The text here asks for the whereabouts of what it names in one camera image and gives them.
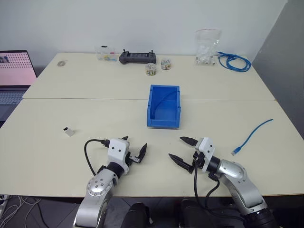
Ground clear bag of white connectors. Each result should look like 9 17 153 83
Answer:
195 28 222 67

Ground clear jar of colourful beads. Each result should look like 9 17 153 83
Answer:
145 63 156 77
160 58 172 70

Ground short blue Ethernet cable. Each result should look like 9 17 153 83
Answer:
230 118 274 156

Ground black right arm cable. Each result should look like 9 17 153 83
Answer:
193 159 243 217

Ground clear box of small parts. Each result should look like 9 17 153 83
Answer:
95 45 117 62

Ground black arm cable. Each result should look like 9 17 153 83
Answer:
193 159 243 217
84 138 110 177

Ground dark rounded shape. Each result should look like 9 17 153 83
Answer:
175 199 208 228
124 202 153 228

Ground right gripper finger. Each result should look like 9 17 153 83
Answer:
168 153 194 174
179 136 198 147

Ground small white connector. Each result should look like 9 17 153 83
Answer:
62 126 75 137

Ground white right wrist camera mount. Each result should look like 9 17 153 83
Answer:
195 137 216 172

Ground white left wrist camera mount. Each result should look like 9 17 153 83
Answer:
107 137 131 171

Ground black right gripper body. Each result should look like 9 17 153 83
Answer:
190 151 206 175

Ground dark grey handheld controller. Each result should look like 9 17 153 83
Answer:
118 48 158 66

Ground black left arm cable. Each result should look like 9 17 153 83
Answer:
84 138 110 177

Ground white floor cables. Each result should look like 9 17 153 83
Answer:
0 194 41 228

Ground open grey laptop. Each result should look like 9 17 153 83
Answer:
0 49 38 122

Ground blue plastic bin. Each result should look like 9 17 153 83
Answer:
146 84 182 130

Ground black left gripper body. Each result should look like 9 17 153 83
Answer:
125 151 141 168

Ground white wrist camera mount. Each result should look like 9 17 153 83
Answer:
107 137 131 171
195 137 216 172

